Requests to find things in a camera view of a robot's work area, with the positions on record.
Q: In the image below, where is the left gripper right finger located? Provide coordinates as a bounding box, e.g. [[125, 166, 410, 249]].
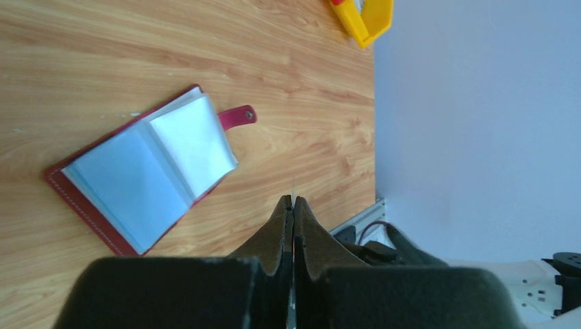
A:
[[294, 197, 523, 328]]

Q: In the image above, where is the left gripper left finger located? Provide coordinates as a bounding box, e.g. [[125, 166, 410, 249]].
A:
[[55, 195, 293, 328]]

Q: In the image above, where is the dark card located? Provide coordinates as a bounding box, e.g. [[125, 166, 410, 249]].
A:
[[291, 177, 296, 207]]

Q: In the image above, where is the red leather card holder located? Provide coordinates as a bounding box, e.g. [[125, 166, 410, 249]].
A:
[[44, 85, 258, 256]]

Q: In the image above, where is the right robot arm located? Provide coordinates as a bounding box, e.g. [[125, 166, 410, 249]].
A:
[[331, 221, 580, 328]]

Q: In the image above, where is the yellow plastic bin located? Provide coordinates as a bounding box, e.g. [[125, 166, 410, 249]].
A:
[[330, 0, 395, 49]]

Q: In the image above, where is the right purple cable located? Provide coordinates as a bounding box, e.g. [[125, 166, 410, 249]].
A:
[[357, 220, 391, 246]]

